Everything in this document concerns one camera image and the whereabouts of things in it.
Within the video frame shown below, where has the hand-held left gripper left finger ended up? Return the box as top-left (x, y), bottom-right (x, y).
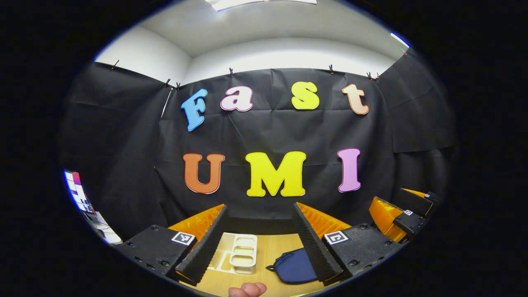
top-left (118, 204), bottom-right (228, 287)

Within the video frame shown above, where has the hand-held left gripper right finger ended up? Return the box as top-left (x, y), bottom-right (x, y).
top-left (292, 202), bottom-right (403, 286)

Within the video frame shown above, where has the blue schoolbag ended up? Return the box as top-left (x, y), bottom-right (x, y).
top-left (265, 247), bottom-right (319, 285)

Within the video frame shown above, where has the white bookshelf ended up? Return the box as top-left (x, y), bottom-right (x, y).
top-left (207, 232), bottom-right (258, 276)

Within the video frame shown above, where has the computer screen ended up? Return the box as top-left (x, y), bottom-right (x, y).
top-left (64, 170), bottom-right (95, 215)

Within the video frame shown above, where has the row of black cloth clips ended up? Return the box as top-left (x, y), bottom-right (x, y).
top-left (111, 60), bottom-right (380, 89)

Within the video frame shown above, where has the ceiling light panel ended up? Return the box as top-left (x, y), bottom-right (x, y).
top-left (205, 0), bottom-right (318, 12)

